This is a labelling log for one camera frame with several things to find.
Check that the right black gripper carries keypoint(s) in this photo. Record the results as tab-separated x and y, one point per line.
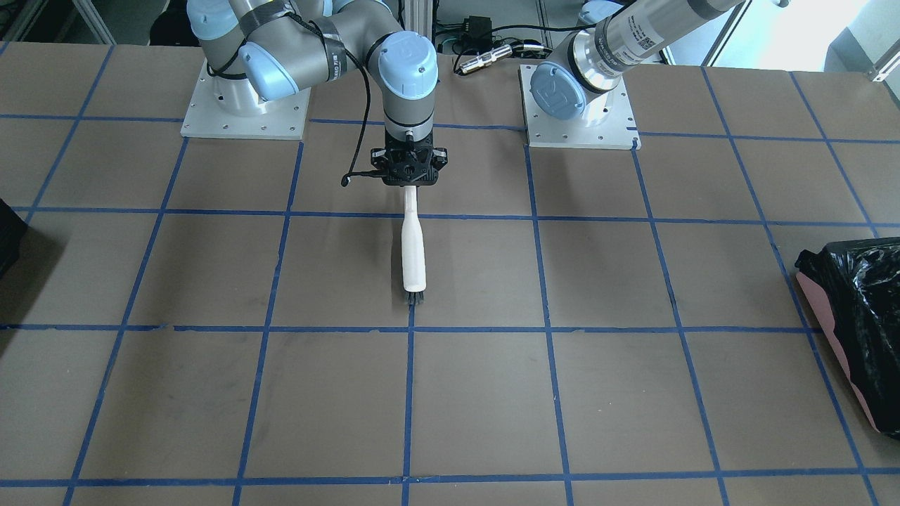
377	157

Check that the beige hand brush black bristles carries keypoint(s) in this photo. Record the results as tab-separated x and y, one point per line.
412	249

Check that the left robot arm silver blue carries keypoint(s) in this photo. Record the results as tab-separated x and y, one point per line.
590	62

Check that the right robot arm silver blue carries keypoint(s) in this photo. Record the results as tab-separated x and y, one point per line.
263	57

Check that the bin with black trash bag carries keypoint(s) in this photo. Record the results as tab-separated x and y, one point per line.
853	288

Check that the silver cylindrical connector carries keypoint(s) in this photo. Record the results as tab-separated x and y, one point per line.
484	60

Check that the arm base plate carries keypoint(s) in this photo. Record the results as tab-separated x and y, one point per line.
222	108
607	122

